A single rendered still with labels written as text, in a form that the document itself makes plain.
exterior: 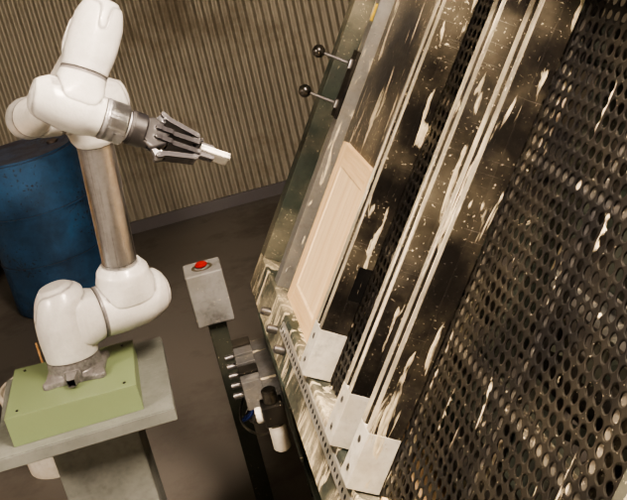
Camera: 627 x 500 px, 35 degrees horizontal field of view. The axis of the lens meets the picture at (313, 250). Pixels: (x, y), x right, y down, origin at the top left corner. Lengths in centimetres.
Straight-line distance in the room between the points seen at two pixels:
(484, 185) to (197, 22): 485
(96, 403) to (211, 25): 406
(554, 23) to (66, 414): 171
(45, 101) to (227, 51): 450
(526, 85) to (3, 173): 405
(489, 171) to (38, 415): 153
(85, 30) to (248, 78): 451
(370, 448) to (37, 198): 381
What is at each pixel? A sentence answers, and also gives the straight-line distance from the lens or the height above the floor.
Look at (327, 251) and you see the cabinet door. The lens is 268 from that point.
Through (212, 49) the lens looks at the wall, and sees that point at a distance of 656.
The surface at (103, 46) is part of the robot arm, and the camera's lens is 215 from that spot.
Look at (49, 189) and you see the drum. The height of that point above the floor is 71.
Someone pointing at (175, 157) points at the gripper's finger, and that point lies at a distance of 219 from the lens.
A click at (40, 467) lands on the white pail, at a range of 422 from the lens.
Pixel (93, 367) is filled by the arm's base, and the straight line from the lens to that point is 295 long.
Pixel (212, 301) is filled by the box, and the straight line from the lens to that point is 319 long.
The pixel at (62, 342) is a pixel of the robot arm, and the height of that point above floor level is 95.
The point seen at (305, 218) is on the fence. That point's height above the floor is 108.
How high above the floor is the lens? 206
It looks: 21 degrees down
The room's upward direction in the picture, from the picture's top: 13 degrees counter-clockwise
